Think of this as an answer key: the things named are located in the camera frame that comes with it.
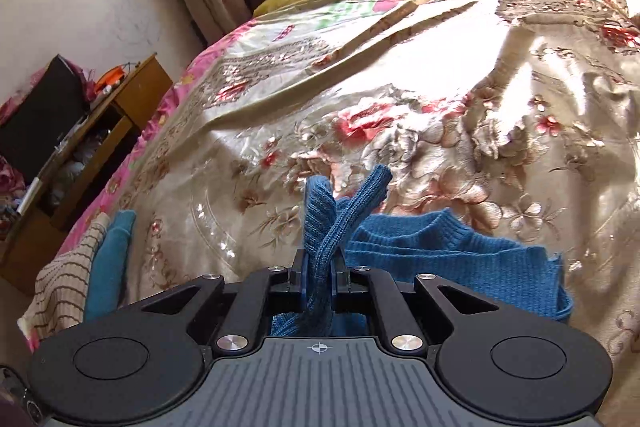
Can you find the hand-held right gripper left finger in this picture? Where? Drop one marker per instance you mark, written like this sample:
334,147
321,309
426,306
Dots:
300,278

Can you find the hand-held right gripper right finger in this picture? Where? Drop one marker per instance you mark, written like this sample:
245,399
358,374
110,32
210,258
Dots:
350,283

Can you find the blue striped knit sweater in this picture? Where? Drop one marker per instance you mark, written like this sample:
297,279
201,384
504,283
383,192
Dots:
450,257

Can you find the floral satin bed blanket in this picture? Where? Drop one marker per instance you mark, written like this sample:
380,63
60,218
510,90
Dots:
400,107

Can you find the teal folded cloth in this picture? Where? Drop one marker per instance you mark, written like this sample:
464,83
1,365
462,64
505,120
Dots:
111,257

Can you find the beige striped folded cloth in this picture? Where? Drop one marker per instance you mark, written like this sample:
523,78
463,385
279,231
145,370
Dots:
65,277

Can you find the wooden cabinet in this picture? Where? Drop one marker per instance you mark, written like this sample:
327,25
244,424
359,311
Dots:
135,107

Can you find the orange toy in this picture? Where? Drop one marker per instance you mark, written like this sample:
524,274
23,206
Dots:
110,78

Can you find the black television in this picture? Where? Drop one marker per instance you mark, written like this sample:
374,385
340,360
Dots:
40,117

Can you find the pink floral cloth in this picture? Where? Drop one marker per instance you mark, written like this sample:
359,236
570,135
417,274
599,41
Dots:
7,182

